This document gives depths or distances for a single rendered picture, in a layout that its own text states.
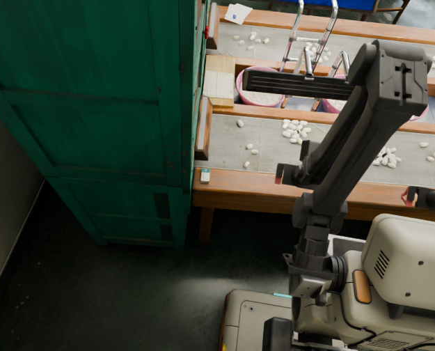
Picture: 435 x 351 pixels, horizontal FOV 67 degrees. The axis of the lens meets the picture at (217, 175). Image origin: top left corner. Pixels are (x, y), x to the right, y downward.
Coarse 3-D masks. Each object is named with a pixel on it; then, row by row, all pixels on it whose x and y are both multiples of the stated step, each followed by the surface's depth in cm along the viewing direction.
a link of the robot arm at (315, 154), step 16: (368, 48) 53; (352, 64) 58; (368, 64) 54; (352, 80) 57; (352, 96) 64; (352, 112) 63; (336, 128) 70; (352, 128) 66; (320, 144) 79; (336, 144) 72; (304, 160) 88; (320, 160) 78; (304, 176) 85; (320, 176) 83
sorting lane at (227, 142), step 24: (216, 120) 154; (264, 120) 157; (216, 144) 148; (240, 144) 149; (264, 144) 150; (288, 144) 151; (408, 144) 157; (432, 144) 158; (216, 168) 142; (240, 168) 143; (264, 168) 144; (384, 168) 149; (408, 168) 150; (432, 168) 151
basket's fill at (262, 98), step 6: (240, 84) 169; (240, 90) 166; (246, 96) 164; (252, 96) 165; (258, 96) 165; (264, 96) 165; (270, 96) 165; (276, 96) 167; (282, 96) 167; (258, 102) 163; (264, 102) 164; (270, 102) 164; (276, 102) 165
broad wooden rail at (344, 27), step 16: (224, 16) 189; (256, 16) 191; (272, 16) 192; (288, 16) 193; (304, 16) 195; (320, 32) 192; (336, 32) 191; (352, 32) 191; (368, 32) 192; (384, 32) 193; (400, 32) 195; (416, 32) 196; (432, 32) 197
